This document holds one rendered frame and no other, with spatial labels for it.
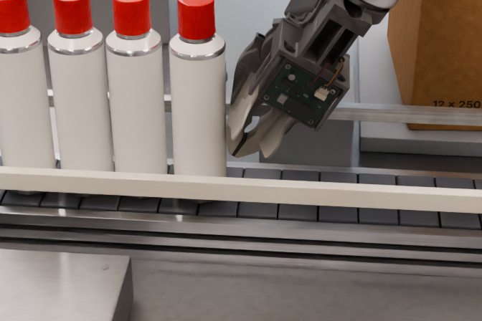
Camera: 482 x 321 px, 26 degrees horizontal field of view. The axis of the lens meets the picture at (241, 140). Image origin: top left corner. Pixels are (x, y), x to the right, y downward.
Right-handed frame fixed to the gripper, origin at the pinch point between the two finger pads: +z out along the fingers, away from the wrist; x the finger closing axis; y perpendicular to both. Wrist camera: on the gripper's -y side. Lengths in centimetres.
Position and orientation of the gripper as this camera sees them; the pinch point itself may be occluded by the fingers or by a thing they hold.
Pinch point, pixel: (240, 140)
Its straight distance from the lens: 100.4
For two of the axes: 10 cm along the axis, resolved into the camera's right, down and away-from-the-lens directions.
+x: 8.6, 4.6, 2.0
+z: -5.0, 7.1, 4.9
